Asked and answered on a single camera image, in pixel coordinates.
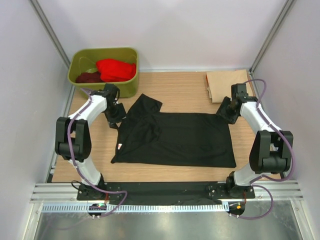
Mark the olive green plastic bin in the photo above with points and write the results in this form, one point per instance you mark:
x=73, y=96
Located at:
x=92, y=68

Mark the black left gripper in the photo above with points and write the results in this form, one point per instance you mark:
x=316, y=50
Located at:
x=121, y=115

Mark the slotted grey cable duct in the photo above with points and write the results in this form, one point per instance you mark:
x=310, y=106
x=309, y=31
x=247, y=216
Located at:
x=101, y=208

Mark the red t shirt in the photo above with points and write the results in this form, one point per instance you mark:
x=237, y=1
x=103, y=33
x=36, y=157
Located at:
x=112, y=70

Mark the dark maroon t shirt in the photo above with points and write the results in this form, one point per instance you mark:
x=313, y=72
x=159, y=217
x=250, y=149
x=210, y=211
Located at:
x=88, y=78

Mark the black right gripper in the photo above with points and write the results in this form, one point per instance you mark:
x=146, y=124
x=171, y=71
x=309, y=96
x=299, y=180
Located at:
x=222, y=111

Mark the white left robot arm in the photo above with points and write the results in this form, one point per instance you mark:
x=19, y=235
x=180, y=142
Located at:
x=72, y=133

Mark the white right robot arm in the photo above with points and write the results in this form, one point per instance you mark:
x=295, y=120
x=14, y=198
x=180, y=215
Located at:
x=271, y=152

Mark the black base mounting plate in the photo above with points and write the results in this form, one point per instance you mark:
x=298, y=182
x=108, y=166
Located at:
x=174, y=190

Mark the folded beige t shirt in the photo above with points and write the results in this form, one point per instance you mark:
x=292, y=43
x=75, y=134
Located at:
x=219, y=83

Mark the black t shirt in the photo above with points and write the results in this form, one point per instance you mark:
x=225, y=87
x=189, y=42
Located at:
x=149, y=136

